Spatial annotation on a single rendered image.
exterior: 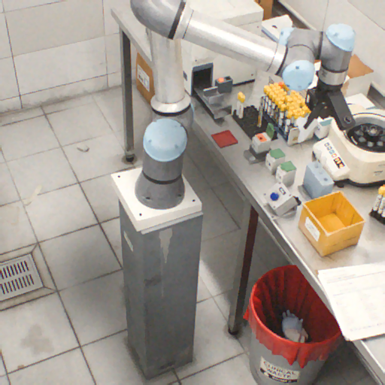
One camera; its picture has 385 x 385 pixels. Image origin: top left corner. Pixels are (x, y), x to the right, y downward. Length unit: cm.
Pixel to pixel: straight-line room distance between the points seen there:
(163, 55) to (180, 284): 79
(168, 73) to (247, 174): 47
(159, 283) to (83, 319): 73
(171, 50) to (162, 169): 33
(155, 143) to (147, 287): 54
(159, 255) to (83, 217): 118
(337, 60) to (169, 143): 49
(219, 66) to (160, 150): 67
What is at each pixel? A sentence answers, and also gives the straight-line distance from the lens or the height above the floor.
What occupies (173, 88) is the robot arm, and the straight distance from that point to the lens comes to 180.
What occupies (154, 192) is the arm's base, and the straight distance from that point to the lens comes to 183.
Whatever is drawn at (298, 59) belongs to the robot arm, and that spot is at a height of 143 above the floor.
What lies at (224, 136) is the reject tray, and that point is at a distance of 217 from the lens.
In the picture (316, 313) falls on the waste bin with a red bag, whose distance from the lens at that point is 247.
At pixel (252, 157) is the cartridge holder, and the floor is 89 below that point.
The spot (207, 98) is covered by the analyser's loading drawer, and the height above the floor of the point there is 92.
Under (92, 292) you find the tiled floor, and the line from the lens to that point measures 282.
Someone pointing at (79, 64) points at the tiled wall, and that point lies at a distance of 372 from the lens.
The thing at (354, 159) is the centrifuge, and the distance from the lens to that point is 202.
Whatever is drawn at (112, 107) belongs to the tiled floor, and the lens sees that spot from 372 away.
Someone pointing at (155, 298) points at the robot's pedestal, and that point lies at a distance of 214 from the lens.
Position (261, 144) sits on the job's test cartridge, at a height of 94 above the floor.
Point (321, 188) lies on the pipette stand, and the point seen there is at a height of 96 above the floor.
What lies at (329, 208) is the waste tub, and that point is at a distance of 194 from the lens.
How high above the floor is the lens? 227
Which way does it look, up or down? 45 degrees down
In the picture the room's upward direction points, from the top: 4 degrees clockwise
